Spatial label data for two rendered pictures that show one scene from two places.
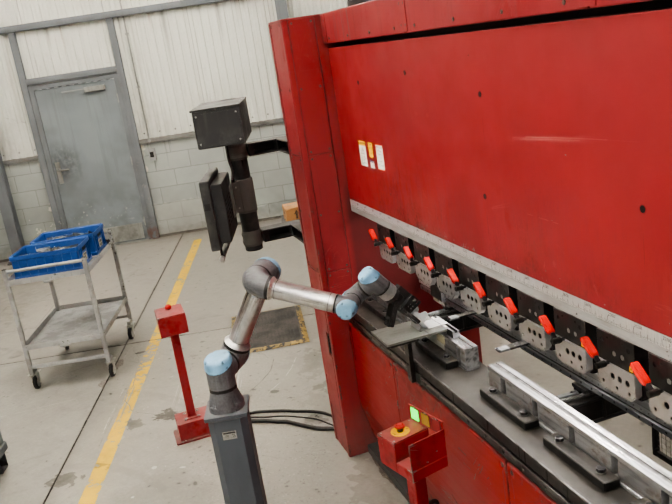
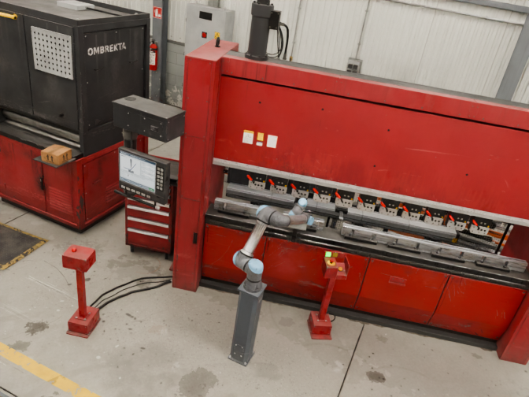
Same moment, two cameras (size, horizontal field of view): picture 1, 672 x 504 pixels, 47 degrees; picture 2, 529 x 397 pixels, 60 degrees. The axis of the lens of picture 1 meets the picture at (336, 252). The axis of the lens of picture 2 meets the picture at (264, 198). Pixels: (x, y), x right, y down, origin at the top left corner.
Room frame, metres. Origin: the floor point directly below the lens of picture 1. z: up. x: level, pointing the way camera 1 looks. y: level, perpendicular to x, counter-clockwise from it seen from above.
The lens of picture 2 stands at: (1.94, 3.20, 3.12)
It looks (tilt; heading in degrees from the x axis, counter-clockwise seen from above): 29 degrees down; 291
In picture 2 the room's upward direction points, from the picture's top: 9 degrees clockwise
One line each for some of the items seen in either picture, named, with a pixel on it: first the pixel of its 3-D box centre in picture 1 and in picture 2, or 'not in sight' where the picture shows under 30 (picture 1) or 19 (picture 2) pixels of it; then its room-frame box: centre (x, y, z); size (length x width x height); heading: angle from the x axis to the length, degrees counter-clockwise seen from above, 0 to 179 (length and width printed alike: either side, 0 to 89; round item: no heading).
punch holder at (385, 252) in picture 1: (393, 241); (257, 179); (3.38, -0.26, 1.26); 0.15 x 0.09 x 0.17; 16
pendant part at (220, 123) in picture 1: (234, 183); (147, 157); (4.04, 0.48, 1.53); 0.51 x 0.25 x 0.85; 0
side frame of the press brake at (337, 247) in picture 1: (386, 233); (204, 170); (3.96, -0.28, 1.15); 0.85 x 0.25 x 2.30; 106
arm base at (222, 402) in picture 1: (224, 395); (253, 281); (2.95, 0.55, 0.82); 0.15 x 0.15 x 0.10
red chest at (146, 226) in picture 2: not in sight; (156, 208); (4.51, -0.30, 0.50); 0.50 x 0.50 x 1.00; 16
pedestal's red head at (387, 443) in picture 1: (411, 442); (335, 265); (2.49, -0.17, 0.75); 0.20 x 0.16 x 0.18; 30
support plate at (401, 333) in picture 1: (408, 331); (297, 220); (2.93, -0.25, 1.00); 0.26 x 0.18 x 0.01; 106
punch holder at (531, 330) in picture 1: (542, 317); (389, 205); (2.23, -0.61, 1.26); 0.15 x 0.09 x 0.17; 16
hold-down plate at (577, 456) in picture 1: (579, 460); (403, 247); (2.00, -0.62, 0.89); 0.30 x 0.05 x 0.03; 16
